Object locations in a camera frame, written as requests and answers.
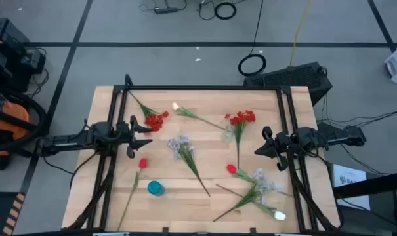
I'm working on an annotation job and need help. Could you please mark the orange vacuum cleaner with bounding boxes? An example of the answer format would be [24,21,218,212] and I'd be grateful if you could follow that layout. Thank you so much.
[0,88,49,171]

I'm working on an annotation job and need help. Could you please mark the black cable with coil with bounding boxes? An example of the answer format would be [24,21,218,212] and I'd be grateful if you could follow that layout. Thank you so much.
[238,0,268,77]

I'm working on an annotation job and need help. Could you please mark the teal glass vase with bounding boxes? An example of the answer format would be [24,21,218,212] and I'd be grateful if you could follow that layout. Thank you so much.
[147,180,166,197]

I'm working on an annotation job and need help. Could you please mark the white paper sign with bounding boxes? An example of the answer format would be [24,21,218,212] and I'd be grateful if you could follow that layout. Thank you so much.
[331,163,371,211]

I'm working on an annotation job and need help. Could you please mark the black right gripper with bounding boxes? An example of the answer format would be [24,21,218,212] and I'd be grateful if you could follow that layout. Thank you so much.
[254,125,298,172]

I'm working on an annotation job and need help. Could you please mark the white tulip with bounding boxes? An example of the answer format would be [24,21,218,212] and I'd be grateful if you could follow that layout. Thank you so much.
[171,101,227,131]
[215,183,287,221]

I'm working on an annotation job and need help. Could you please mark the red tulip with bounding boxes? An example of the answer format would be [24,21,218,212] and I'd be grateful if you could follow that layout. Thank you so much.
[117,157,148,231]
[226,163,294,197]

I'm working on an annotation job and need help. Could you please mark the black perforated computer case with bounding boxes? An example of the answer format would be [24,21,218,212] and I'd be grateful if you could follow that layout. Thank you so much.
[243,61,333,106]

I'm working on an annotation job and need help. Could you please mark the black equipment cases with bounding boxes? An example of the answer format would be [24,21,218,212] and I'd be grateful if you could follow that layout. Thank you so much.
[0,18,47,93]

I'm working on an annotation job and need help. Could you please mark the black bar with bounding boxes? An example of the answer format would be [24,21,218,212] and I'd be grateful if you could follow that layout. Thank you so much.
[332,169,397,200]

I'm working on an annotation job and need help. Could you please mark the black table frame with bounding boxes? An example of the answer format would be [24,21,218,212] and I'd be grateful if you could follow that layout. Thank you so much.
[62,74,342,234]

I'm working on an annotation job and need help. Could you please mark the yellow cable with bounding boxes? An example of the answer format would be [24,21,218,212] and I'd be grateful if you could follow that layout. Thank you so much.
[289,0,313,67]

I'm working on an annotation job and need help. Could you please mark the black cable bundle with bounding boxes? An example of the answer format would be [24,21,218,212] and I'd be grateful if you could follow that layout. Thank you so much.
[316,106,397,129]

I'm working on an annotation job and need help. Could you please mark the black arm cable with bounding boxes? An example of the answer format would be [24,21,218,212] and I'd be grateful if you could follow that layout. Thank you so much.
[41,151,99,191]

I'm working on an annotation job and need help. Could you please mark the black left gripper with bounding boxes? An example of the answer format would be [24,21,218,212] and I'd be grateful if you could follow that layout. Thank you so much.
[114,115,154,159]

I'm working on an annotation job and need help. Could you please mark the black power strip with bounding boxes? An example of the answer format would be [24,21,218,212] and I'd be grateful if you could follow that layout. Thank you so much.
[153,7,180,15]

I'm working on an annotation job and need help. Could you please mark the white veined blossom bunch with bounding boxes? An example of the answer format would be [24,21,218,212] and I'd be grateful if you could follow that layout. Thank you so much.
[213,167,281,223]
[167,133,211,197]

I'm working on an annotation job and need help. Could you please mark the red blossom bunch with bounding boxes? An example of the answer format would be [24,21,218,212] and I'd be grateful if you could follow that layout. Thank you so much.
[224,109,257,170]
[128,90,170,133]

